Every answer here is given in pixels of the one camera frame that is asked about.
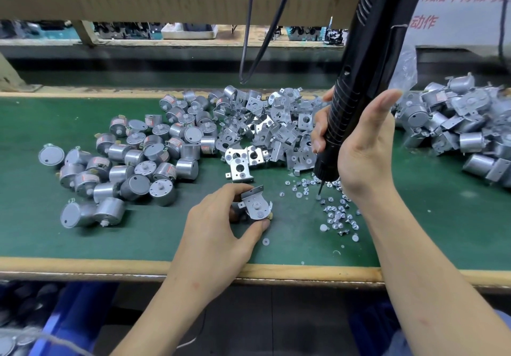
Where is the person's left hand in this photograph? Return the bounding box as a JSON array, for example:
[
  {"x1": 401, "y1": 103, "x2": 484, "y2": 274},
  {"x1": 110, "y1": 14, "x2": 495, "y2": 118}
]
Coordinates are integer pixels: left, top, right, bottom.
[{"x1": 169, "y1": 182, "x2": 273, "y2": 301}]

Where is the person's right hand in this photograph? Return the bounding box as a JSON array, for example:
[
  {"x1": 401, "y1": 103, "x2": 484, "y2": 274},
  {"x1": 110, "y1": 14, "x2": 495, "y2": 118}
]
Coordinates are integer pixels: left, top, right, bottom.
[{"x1": 311, "y1": 87, "x2": 404, "y2": 205}]

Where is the silver round motor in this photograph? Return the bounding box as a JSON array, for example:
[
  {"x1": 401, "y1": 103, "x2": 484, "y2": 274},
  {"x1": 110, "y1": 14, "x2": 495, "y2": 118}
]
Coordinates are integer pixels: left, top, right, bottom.
[{"x1": 232, "y1": 200, "x2": 273, "y2": 225}]

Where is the silver metal bracket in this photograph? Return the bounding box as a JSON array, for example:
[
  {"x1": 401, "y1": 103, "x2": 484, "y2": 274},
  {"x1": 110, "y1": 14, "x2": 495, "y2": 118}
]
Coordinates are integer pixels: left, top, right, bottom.
[{"x1": 237, "y1": 186, "x2": 274, "y2": 219}]

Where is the pile of assembled motors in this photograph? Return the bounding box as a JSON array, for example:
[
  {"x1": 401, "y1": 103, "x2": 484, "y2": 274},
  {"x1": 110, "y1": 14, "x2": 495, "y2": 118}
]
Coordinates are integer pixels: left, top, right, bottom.
[{"x1": 395, "y1": 72, "x2": 511, "y2": 189}]

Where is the pile of silver motors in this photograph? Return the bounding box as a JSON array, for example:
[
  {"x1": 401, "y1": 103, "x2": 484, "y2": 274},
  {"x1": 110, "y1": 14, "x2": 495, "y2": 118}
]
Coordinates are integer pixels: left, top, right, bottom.
[{"x1": 37, "y1": 114, "x2": 217, "y2": 229}]

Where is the pile of metal brackets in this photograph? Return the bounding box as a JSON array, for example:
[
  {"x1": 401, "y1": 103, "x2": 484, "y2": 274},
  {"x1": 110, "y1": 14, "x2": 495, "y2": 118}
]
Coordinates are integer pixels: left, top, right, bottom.
[{"x1": 160, "y1": 85, "x2": 328, "y2": 183}]

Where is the black electric screwdriver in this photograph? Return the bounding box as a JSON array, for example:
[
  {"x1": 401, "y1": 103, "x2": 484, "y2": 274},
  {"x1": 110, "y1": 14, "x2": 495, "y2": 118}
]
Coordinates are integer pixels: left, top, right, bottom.
[{"x1": 314, "y1": 0, "x2": 426, "y2": 183}]

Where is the heap of grey binned motors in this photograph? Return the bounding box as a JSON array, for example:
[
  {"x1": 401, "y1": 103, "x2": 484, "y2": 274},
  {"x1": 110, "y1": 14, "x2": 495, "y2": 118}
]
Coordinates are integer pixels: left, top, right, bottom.
[{"x1": 0, "y1": 332, "x2": 21, "y2": 356}]

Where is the person's right forearm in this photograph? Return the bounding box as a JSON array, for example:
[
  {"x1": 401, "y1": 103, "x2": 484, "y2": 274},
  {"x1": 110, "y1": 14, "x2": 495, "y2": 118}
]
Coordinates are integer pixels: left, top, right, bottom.
[{"x1": 359, "y1": 188, "x2": 511, "y2": 356}]

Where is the scatter of small silver screws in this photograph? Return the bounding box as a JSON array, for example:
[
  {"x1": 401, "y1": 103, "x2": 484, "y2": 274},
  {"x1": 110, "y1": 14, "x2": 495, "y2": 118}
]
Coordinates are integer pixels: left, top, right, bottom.
[{"x1": 263, "y1": 174, "x2": 360, "y2": 255}]

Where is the small clear plastic bag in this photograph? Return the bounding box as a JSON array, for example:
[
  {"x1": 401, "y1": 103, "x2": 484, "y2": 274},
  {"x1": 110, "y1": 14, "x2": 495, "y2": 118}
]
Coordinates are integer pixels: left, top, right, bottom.
[{"x1": 391, "y1": 44, "x2": 418, "y2": 91}]

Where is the blue plastic bin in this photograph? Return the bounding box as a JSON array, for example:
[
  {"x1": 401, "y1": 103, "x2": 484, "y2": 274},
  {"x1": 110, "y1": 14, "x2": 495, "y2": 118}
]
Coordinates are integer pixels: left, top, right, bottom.
[{"x1": 0, "y1": 280, "x2": 117, "y2": 356}]

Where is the dark blue crate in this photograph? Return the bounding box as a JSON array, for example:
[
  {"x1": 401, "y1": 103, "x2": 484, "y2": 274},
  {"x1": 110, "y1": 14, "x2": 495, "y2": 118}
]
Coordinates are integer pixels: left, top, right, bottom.
[{"x1": 347, "y1": 300, "x2": 400, "y2": 356}]

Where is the green bench mat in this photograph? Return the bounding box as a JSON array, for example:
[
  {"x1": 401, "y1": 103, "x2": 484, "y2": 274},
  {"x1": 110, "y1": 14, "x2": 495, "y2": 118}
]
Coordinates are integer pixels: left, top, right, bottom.
[{"x1": 0, "y1": 96, "x2": 511, "y2": 269}]

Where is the white paper sign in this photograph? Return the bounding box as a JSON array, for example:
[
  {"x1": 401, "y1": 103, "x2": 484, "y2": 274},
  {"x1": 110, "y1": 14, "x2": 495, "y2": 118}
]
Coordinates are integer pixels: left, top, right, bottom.
[{"x1": 403, "y1": 0, "x2": 511, "y2": 49}]

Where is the black hanging cable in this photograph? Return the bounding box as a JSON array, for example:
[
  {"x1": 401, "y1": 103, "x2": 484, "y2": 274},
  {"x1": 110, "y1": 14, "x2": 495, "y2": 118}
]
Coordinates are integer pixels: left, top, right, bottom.
[
  {"x1": 242, "y1": 0, "x2": 299, "y2": 83},
  {"x1": 238, "y1": 0, "x2": 257, "y2": 83}
]

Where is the slanted wooden post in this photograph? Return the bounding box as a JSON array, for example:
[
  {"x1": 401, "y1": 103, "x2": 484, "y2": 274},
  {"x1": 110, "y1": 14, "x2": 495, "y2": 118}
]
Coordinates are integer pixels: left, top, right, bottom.
[{"x1": 0, "y1": 52, "x2": 37, "y2": 91}]

